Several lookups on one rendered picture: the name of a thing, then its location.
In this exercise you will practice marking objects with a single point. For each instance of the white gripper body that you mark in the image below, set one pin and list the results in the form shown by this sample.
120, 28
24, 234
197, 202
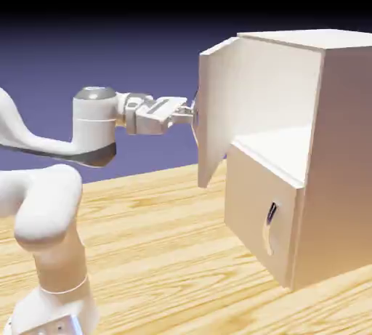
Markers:
152, 121

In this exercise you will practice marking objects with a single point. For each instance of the white cabinet door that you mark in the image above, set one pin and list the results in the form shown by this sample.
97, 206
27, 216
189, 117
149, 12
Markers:
250, 210
216, 108

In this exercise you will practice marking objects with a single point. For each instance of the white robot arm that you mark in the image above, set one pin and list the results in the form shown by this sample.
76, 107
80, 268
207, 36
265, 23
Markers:
93, 120

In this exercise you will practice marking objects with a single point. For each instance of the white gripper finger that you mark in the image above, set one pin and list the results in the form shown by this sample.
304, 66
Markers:
182, 110
180, 120

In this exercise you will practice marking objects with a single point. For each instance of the white cabinet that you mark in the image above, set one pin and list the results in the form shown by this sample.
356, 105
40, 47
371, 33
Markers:
334, 152

